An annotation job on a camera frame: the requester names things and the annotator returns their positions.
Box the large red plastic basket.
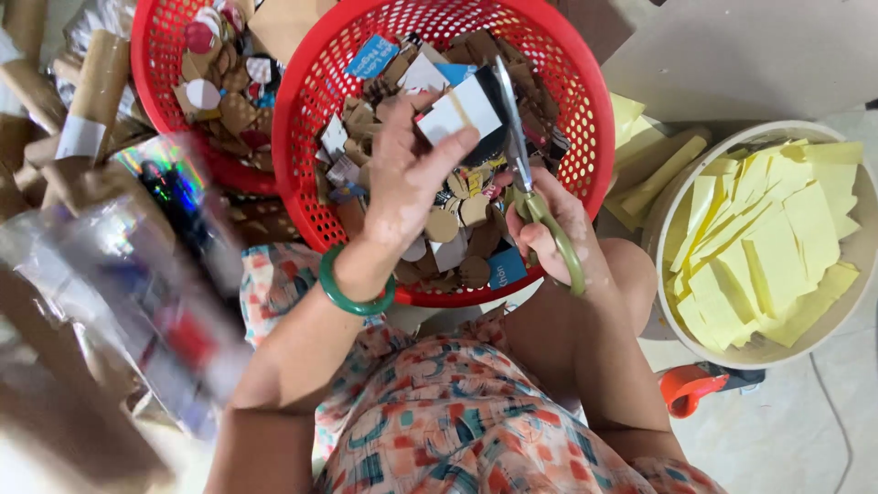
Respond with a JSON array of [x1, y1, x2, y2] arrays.
[[272, 0, 616, 308]]

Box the pile of cardboard scraps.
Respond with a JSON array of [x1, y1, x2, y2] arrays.
[[314, 29, 572, 292]]

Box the pile of cut cardboard rounds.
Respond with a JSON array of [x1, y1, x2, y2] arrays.
[[171, 0, 284, 172]]

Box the white round bucket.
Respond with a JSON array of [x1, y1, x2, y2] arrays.
[[642, 121, 878, 371]]

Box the brown cardboard sheet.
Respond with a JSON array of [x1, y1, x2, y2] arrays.
[[247, 0, 338, 66]]

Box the green jade bangle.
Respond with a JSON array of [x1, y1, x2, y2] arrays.
[[318, 243, 396, 317]]

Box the small red plastic basket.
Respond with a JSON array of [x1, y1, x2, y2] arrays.
[[130, 0, 282, 197]]

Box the heap of yellow paper sheets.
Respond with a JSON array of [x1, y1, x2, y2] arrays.
[[664, 139, 865, 353]]

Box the orange tape dispenser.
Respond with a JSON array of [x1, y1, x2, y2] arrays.
[[658, 362, 766, 420]]

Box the person's left hand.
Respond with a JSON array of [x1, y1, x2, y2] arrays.
[[345, 91, 480, 273]]

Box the green-handled scissors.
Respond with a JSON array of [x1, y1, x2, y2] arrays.
[[494, 56, 588, 297]]

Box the loose yellow paper strips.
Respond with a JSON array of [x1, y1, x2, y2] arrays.
[[604, 92, 710, 233]]

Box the white and black cardboard piece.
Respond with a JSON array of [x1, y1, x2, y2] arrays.
[[415, 66, 510, 166]]

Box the clear holographic plastic packaging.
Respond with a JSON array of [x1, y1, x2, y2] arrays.
[[0, 134, 255, 440]]

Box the heap of brown cardboard tubes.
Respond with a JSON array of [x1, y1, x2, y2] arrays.
[[0, 0, 176, 494]]

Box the person's right hand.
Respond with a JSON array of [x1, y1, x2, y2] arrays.
[[506, 167, 606, 293]]

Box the floral patterned dress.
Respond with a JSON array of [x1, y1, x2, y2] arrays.
[[239, 243, 729, 494]]

